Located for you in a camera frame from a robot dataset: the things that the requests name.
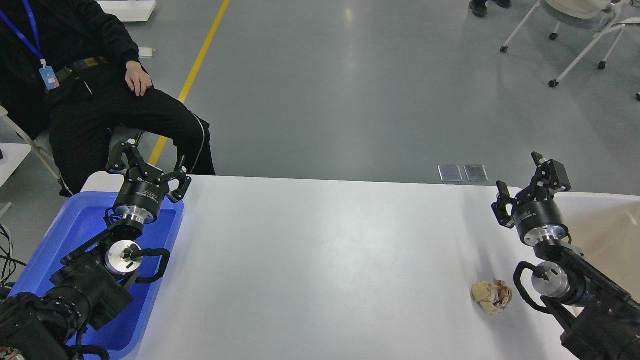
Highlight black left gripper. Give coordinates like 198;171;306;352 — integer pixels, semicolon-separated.
105;141;192;224

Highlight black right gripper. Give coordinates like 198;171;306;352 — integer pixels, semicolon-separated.
491;152;572;247

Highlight brown paper ball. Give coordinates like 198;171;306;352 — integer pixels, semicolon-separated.
470;278;514;316

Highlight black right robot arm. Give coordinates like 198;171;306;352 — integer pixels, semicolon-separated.
491;152;640;360

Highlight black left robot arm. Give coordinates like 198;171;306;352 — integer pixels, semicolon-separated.
0;142;192;360

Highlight person's bare hand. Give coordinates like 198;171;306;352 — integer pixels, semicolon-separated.
125;61;153;98

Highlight right metal floor plate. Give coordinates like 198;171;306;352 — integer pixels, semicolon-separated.
463;164;489;182

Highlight metal floor plate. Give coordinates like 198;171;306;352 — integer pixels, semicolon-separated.
463;164;489;182
438;164;463;183

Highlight left metal floor plate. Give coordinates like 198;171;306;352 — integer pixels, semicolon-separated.
438;164;463;183

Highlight beige plastic bin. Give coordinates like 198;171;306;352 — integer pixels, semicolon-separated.
554;193;640;302

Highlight small white floor object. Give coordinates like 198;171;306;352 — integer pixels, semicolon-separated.
138;47;156;59

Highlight seated person in black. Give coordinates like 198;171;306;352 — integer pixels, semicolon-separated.
0;0;216;198

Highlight white side table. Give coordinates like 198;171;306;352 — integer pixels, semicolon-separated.
0;143;32;187

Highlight folding chair under person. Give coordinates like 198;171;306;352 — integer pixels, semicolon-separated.
0;105;145;182

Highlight white board on floor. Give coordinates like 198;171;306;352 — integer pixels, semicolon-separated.
97;0;157;23

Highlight background person's shoes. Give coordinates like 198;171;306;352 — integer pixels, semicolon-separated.
468;0;513;18

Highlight white rolling chair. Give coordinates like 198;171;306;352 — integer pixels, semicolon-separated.
500;0;640;89

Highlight blue lanyard id badge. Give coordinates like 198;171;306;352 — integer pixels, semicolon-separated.
0;0;60;91

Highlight black cables at left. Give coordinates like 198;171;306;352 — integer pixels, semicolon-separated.
0;222;27;288

